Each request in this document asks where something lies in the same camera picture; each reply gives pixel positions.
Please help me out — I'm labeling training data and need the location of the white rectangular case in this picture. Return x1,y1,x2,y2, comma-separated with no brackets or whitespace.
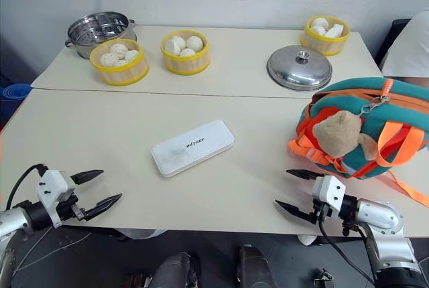
150,119,235,179

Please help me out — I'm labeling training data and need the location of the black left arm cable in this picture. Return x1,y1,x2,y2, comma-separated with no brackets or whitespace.
5,163,47,211

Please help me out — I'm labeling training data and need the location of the black chair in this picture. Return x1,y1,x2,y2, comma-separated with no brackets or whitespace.
374,17,412,65

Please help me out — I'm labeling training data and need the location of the beige plush bear charm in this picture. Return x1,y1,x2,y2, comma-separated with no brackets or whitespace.
312,109,379,161

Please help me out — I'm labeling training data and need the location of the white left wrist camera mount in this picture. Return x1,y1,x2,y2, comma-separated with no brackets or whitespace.
36,169,77,229

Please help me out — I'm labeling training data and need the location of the teal and orange backpack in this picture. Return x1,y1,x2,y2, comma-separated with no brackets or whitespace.
287,76,429,209

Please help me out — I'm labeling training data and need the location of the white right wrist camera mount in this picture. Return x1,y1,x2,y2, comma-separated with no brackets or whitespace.
312,174,347,218

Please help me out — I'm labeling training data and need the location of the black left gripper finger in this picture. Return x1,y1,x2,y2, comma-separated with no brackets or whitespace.
70,169,105,186
84,192,123,221

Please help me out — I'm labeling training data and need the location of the stainless steel steamer pot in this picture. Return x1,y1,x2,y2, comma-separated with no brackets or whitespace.
64,11,138,61

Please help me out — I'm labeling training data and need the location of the dark rounded shape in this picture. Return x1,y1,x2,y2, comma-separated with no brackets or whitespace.
237,244,280,288

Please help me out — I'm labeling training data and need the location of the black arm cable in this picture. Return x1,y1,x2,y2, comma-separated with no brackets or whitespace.
317,212,377,287
5,163,47,211

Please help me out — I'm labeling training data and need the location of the stainless steel pot lid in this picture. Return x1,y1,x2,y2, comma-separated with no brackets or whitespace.
266,44,334,92

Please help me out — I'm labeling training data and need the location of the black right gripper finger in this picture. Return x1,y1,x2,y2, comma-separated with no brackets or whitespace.
285,168,325,182
274,200,318,225

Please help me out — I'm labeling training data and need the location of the bamboo steamer with long buns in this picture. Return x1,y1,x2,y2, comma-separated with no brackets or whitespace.
300,15,352,57

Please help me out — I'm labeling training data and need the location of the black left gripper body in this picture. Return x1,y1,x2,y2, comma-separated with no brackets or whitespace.
56,195,87,224

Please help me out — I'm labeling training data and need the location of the bamboo steamer with round buns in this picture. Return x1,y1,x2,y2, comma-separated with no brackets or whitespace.
160,29,211,76

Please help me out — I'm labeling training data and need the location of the person in white shirt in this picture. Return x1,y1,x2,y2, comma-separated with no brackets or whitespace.
379,9,429,88

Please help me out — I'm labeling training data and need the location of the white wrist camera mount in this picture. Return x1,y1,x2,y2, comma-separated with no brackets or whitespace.
312,174,347,218
36,169,77,229

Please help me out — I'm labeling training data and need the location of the bamboo steamer with dotted buns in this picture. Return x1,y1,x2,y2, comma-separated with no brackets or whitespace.
88,38,150,87

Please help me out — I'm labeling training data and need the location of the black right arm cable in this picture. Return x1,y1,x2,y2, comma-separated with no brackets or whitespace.
317,212,377,287

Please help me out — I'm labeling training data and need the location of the blue round stool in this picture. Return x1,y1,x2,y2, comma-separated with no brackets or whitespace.
0,83,33,125

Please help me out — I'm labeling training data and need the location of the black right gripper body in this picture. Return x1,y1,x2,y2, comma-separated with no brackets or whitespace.
309,196,333,224

